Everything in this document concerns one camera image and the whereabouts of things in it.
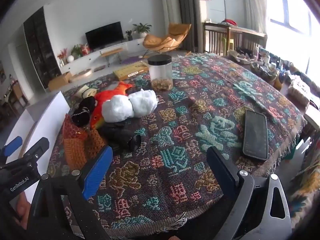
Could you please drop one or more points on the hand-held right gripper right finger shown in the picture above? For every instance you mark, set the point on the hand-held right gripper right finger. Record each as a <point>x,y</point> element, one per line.
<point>222,173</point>

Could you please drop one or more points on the beige rolled cloth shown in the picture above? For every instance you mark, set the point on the beige rolled cloth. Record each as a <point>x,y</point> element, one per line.
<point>87,92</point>

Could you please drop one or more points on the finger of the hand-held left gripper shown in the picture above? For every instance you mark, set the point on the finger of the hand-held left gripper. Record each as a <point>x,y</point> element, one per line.
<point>12,144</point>
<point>37,148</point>

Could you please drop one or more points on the vase of red flowers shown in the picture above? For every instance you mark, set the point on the vase of red flowers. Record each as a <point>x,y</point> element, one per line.
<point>62,56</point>

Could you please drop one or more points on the black cloth bundle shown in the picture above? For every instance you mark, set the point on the black cloth bundle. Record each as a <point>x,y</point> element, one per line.
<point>85,105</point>

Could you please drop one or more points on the orange mesh bag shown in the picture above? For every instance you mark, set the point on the orange mesh bag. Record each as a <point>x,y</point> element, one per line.
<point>75,150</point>

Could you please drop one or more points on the round beige floor pad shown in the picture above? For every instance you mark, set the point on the round beige floor pad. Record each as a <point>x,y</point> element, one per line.
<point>81,75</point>

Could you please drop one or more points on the grey curtain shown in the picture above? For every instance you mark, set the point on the grey curtain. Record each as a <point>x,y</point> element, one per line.
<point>187,15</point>

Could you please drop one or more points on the window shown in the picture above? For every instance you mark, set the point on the window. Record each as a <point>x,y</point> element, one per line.
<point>290,7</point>

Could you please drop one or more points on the white curtain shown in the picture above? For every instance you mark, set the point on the white curtain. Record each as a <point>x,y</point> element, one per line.
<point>255,2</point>

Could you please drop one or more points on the white tower air conditioner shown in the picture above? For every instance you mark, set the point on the white tower air conditioner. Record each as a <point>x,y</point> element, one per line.
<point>170,7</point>

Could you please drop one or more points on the black plastic bag roll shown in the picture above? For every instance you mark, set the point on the black plastic bag roll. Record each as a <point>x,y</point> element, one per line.
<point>117,133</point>

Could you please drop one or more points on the red cloth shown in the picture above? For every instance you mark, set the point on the red cloth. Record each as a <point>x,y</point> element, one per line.
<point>228,22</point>

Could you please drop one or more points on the white round vase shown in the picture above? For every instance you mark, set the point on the white round vase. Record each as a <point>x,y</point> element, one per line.
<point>70,58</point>

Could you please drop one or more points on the red flowering potted plant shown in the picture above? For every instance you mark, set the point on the red flowering potted plant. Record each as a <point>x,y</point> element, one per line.
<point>78,51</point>

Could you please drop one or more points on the floral patterned cloth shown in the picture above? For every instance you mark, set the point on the floral patterned cloth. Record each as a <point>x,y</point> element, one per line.
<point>306,190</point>

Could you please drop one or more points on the large green potted plant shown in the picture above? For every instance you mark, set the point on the large green potted plant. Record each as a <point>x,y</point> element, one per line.
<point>142,28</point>

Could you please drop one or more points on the black smartphone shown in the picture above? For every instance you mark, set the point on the black smartphone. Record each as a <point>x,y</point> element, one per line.
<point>255,135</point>

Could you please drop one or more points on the patterned woven blanket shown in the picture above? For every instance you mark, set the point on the patterned woven blanket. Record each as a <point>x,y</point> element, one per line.
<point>175,120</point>

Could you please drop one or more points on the clear jar with black lid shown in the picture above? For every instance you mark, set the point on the clear jar with black lid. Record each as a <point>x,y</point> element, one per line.
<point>160,75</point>

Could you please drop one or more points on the white television cabinet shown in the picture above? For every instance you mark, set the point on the white television cabinet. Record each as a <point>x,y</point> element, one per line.
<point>82,57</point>

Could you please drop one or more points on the purple floor mat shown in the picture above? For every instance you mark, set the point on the purple floor mat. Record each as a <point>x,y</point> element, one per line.
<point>132,60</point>

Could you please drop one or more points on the person's left hand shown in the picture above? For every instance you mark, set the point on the person's left hand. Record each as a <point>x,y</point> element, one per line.
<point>22,207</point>

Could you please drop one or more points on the small green potted plant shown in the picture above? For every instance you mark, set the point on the small green potted plant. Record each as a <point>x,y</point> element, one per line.
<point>129,35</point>

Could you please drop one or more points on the wooden side table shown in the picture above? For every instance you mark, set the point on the wooden side table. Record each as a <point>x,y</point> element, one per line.
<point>111,52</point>

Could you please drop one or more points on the wooden slatted table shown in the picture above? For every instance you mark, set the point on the wooden slatted table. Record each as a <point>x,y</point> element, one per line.
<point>232,30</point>

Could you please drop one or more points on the cardboard box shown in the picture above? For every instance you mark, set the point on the cardboard box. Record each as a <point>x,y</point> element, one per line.
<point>58,81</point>

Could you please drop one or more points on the orange fish plush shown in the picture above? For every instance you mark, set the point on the orange fish plush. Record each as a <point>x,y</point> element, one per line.
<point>102,98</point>

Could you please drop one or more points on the black television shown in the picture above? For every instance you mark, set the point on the black television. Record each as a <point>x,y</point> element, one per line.
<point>103,36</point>

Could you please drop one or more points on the flat yellow box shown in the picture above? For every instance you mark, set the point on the flat yellow box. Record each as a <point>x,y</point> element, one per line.
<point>130,71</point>

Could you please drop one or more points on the woven basket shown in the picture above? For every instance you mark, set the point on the woven basket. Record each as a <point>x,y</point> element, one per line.
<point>265,71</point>

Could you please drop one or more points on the black display cabinet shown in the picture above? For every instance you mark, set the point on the black display cabinet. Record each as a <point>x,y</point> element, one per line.
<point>40,50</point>

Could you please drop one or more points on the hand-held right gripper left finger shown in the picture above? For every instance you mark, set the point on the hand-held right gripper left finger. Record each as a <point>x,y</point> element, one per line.
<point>96,173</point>

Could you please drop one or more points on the white fluffy ball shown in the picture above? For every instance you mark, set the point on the white fluffy ball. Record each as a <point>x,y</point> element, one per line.
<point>117,108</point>
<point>143,102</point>

